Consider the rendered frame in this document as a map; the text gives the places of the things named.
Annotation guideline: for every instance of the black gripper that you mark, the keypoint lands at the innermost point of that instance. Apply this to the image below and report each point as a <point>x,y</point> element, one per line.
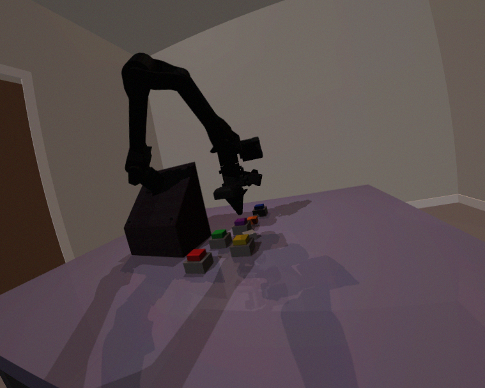
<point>231,189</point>

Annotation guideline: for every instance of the yellow button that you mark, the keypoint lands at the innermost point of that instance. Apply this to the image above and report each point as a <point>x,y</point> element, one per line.
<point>242,246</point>

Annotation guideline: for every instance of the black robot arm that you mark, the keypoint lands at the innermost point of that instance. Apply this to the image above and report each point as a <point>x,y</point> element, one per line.
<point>142,73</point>

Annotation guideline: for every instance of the red button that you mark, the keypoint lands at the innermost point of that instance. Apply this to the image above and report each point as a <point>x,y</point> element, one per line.
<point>198,261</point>

